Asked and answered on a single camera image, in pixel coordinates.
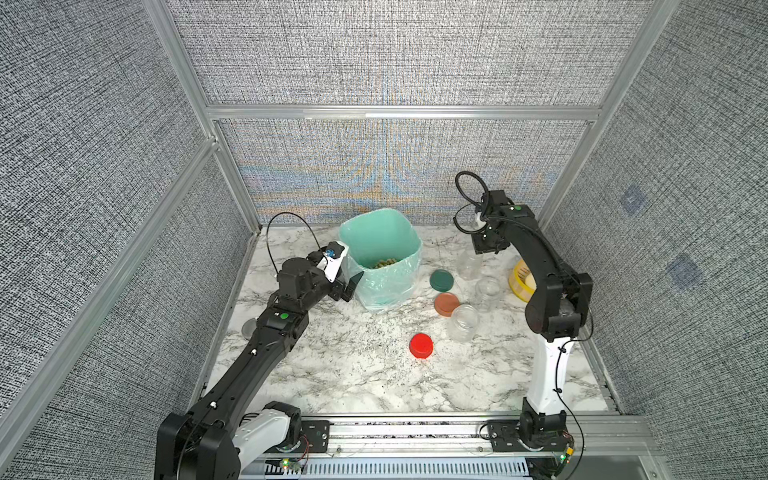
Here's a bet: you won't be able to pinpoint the green jar lid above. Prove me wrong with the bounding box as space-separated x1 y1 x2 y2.
429 269 455 293

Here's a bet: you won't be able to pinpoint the orange jar lid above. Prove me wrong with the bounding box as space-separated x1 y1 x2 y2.
433 292 461 317

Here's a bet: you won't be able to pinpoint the green lid peanut jar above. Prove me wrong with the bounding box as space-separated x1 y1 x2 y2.
447 304 480 342

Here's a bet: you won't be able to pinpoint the red jar lid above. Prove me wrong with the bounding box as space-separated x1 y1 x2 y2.
409 333 434 359

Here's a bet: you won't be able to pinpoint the red lid peanut jar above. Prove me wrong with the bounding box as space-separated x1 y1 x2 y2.
456 249 483 281

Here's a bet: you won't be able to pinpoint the orange lid peanut jar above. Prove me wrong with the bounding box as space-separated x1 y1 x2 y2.
475 276 503 311

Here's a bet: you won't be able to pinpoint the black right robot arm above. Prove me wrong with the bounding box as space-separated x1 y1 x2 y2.
470 190 593 445

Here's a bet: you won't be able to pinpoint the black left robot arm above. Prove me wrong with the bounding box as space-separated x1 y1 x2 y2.
154 242 362 479

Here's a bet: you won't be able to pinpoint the yellow bamboo steamer basket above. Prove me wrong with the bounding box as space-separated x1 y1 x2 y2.
508 259 537 303

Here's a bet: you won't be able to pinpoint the green trash bin with liner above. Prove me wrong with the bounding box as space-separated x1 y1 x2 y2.
339 208 423 312

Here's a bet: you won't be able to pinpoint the small silver lid jar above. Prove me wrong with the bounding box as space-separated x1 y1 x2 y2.
241 318 257 340

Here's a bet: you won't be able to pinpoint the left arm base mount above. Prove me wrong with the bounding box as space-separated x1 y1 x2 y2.
267 420 330 455

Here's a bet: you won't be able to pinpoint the aluminium front rail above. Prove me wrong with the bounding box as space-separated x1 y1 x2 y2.
218 412 672 479

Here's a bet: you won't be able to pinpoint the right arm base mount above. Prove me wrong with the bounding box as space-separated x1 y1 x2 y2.
482 420 573 453

